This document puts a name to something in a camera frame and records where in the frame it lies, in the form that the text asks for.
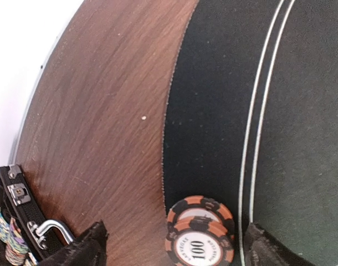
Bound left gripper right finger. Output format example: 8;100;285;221
243;223;314;266

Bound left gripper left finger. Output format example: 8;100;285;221
38;221;108;266

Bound chips in case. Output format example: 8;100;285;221
0;207;38;266

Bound black poker set case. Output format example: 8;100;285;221
0;165;75;264

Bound round black poker mat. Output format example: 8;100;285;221
163;1;338;265

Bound chrome case handle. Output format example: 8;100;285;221
27;219;75;250

